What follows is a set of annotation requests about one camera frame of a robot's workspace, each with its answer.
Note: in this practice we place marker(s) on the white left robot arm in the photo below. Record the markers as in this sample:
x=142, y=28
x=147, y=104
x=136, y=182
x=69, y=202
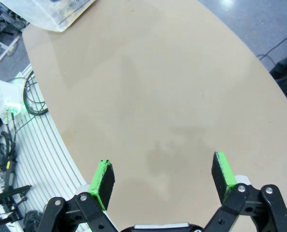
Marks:
x=3, y=94

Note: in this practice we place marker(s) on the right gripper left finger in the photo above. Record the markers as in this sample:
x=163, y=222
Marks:
x=102, y=183

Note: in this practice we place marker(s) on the black clamp bracket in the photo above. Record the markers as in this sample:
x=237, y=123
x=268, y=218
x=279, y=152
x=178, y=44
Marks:
x=10, y=192

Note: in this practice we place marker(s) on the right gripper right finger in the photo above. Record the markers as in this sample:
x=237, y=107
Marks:
x=222, y=176

